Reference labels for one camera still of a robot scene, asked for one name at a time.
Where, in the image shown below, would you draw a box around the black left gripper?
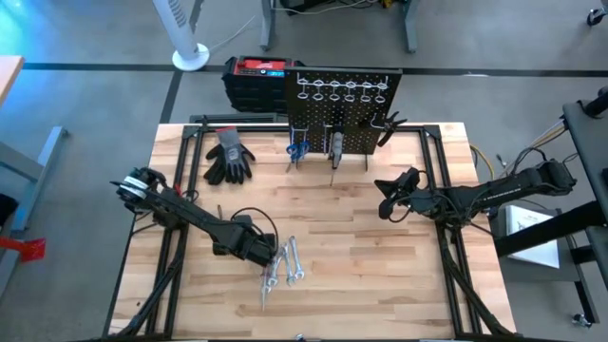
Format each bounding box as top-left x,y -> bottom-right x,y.
211,213 -> 279,268

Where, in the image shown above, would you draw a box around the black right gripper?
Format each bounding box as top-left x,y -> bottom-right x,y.
374,166 -> 431,220

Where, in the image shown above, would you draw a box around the blue handled screwdriver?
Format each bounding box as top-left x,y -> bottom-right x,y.
258,273 -> 270,311

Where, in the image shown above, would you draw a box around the black pliers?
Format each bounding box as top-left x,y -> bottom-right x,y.
376,110 -> 409,148

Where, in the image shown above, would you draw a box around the black perforated pegboard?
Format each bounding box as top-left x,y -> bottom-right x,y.
283,66 -> 404,173

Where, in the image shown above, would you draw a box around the blue handled scissors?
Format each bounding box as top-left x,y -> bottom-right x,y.
284,123 -> 311,175

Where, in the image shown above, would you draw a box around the grey black work glove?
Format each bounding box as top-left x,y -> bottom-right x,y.
202,142 -> 229,186
216,125 -> 257,185

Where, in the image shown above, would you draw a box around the white paper sheet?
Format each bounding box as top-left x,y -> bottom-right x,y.
504,203 -> 561,270

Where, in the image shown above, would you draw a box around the grey desk leg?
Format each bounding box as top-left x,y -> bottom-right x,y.
403,0 -> 422,54
259,0 -> 277,52

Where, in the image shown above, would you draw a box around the red black tool box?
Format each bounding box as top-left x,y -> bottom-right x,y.
221,55 -> 296,114

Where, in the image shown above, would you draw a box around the white tower fan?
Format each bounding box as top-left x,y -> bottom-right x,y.
151,0 -> 211,72

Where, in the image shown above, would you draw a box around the black equipment stand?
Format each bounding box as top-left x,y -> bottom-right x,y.
493,85 -> 608,292

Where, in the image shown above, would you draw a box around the red plastic object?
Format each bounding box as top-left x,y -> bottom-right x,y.
0,236 -> 48,264

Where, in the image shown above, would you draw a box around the black caster wheel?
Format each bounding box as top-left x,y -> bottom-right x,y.
586,5 -> 608,28

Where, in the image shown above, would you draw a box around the wooden desk top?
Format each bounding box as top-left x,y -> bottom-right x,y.
0,55 -> 26,106

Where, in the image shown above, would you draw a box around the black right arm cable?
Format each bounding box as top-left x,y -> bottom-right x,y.
387,168 -> 419,224

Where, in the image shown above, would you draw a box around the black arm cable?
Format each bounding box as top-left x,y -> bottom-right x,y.
230,206 -> 280,251
387,168 -> 419,224

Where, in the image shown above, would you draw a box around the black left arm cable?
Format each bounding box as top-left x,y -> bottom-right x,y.
230,206 -> 280,251

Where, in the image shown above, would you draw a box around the black aluminium table frame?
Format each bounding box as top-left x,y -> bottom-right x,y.
102,113 -> 519,341

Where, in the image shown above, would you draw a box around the grey base plate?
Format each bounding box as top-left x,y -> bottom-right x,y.
488,198 -> 579,282

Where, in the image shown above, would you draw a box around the yellow cable bundle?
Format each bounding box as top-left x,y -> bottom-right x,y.
469,118 -> 569,181

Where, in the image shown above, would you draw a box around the grey metal bench frame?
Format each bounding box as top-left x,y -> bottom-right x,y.
0,125 -> 68,295

